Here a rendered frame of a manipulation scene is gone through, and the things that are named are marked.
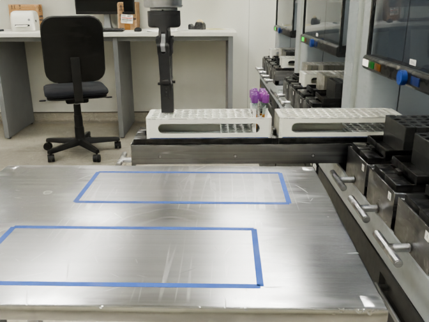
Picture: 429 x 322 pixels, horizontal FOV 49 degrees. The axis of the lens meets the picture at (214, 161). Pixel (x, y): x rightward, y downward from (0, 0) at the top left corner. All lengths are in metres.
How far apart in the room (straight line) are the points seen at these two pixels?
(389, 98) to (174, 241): 0.82
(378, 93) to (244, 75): 3.45
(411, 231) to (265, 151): 0.43
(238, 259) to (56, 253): 0.23
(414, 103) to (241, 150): 0.49
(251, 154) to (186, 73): 3.60
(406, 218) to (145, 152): 0.60
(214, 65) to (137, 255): 4.11
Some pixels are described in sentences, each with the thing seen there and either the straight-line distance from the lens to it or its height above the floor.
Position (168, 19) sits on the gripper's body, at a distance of 1.09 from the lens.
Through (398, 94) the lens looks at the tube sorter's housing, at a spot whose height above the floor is 0.89.
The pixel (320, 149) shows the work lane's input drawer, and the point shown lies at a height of 0.79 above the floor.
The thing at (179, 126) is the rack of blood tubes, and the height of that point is 0.82.
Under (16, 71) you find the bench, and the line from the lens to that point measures 4.68.
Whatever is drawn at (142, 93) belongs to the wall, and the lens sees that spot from 4.75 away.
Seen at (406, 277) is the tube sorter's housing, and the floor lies 0.69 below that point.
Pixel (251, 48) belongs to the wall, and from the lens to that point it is 4.66.
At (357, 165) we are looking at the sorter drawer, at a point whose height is 0.78.
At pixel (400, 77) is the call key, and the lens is 1.00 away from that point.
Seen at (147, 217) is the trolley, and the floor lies 0.82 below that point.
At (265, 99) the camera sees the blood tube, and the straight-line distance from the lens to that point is 1.10.
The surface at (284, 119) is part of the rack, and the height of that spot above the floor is 0.86.
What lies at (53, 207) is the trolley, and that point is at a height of 0.82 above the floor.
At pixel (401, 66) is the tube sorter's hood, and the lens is 1.05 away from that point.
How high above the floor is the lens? 1.12
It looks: 19 degrees down
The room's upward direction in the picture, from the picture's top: straight up
